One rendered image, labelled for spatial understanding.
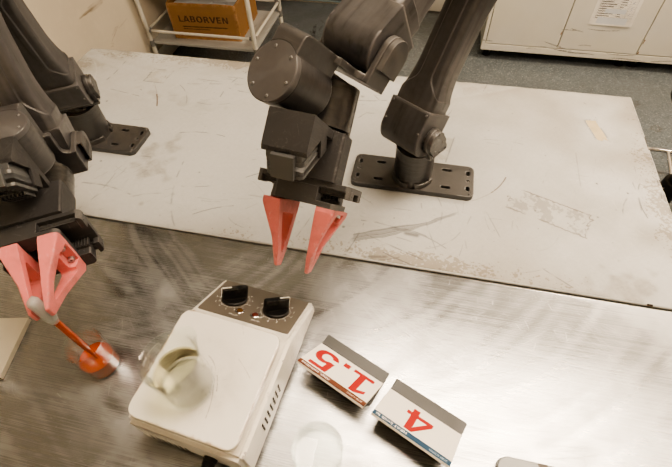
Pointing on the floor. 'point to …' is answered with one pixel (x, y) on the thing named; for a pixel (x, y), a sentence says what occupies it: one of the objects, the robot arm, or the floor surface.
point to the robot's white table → (178, 155)
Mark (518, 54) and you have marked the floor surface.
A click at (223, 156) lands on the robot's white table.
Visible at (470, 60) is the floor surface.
